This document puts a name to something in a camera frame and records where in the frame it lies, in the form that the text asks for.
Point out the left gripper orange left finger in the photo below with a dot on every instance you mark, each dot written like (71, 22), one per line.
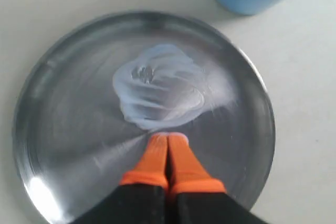
(140, 195)

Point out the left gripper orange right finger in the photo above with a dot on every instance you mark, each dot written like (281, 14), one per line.
(197, 196)

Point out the pale blue soap blob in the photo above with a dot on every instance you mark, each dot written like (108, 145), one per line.
(162, 87)

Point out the round steel plate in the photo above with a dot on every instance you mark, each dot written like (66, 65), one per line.
(72, 144)

